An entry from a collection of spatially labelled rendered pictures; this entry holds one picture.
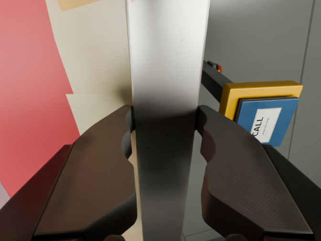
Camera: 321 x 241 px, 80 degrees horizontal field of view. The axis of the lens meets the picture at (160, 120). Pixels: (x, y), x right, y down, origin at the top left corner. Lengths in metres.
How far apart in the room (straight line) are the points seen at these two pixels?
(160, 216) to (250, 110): 0.22
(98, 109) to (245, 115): 0.25
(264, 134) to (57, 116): 0.32
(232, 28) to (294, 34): 0.43
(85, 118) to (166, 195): 0.09
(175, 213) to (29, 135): 0.14
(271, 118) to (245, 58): 1.11
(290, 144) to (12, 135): 2.09
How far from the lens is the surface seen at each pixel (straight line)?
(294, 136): 2.10
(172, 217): 0.19
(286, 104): 0.37
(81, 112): 0.16
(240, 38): 1.41
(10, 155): 0.22
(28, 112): 0.18
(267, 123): 0.37
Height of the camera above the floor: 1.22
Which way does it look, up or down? 58 degrees down
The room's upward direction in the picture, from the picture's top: 165 degrees clockwise
